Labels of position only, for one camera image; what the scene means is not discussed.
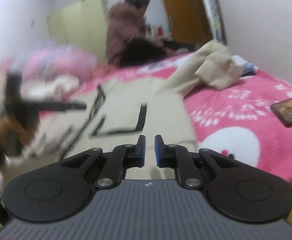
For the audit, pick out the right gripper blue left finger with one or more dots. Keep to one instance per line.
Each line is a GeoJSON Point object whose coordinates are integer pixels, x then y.
{"type": "Point", "coordinates": [122, 158]}

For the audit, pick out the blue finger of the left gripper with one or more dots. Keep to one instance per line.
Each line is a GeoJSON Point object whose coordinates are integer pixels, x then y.
{"type": "Point", "coordinates": [54, 106]}

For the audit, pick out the person in mauve puffer coat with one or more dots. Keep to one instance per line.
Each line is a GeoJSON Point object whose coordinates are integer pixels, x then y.
{"type": "Point", "coordinates": [127, 43]}

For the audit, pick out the operator left hand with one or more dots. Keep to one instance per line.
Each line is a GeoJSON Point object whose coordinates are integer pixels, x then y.
{"type": "Point", "coordinates": [11, 127]}

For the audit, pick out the brown wooden door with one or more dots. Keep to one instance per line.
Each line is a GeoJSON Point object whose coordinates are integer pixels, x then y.
{"type": "Point", "coordinates": [188, 21]}

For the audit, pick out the beige zip-up jacket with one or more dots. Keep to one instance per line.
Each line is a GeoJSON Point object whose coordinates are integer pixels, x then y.
{"type": "Point", "coordinates": [120, 111]}

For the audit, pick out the folded white towel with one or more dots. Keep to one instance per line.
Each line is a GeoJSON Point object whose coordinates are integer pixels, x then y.
{"type": "Point", "coordinates": [248, 69]}

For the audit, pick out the pink floral bed blanket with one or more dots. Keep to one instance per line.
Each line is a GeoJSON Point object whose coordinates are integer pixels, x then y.
{"type": "Point", "coordinates": [237, 121]}

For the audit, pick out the smartphone with brown case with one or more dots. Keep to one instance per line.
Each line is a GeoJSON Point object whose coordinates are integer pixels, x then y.
{"type": "Point", "coordinates": [283, 111]}

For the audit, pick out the yellow-green wardrobe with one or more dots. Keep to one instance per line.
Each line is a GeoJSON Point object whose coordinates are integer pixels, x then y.
{"type": "Point", "coordinates": [81, 24]}

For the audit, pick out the cream fleece garment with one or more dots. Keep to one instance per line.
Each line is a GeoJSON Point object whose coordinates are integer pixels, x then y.
{"type": "Point", "coordinates": [58, 88]}

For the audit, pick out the pink grey rolled duvet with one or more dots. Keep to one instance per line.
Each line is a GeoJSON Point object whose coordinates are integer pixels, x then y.
{"type": "Point", "coordinates": [51, 60]}

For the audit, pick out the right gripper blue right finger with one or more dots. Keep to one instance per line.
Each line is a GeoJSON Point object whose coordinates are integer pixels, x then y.
{"type": "Point", "coordinates": [180, 160]}

